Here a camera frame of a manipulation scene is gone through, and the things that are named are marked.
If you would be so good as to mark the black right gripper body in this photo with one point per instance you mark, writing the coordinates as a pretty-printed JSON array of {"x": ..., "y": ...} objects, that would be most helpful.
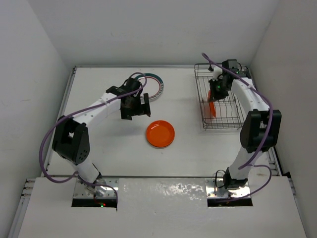
[{"x": 221, "y": 91}]

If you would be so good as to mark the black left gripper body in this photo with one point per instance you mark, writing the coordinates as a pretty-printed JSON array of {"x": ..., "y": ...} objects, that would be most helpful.
[{"x": 134, "y": 108}]

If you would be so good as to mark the orange plastic plate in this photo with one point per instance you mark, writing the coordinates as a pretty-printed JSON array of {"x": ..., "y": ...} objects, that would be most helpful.
[
  {"x": 160, "y": 133},
  {"x": 211, "y": 105}
]

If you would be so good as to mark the plain white plate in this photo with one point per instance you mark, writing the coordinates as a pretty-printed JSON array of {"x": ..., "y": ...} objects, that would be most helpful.
[{"x": 154, "y": 87}]

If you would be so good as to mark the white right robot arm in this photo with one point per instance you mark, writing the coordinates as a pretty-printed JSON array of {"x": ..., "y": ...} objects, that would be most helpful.
[{"x": 260, "y": 129}]

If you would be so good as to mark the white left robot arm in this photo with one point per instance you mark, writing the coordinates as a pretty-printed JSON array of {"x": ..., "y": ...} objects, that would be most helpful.
[{"x": 71, "y": 138}]

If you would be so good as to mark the white front cover panel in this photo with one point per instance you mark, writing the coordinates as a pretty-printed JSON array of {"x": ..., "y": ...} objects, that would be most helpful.
[{"x": 161, "y": 208}]

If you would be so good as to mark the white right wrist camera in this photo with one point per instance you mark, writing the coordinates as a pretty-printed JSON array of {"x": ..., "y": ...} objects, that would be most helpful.
[{"x": 217, "y": 71}]

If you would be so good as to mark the grey wire dish rack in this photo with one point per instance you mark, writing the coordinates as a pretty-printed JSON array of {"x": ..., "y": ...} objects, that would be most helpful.
[{"x": 229, "y": 112}]

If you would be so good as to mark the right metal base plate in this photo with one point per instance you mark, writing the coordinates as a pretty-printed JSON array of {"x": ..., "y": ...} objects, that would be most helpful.
[{"x": 215, "y": 191}]

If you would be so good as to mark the metal base plate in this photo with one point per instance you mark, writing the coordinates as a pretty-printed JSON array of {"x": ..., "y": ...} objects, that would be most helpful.
[
  {"x": 215, "y": 191},
  {"x": 84, "y": 191}
]

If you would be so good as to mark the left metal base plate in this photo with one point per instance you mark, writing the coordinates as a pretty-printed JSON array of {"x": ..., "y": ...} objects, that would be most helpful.
[{"x": 84, "y": 191}]

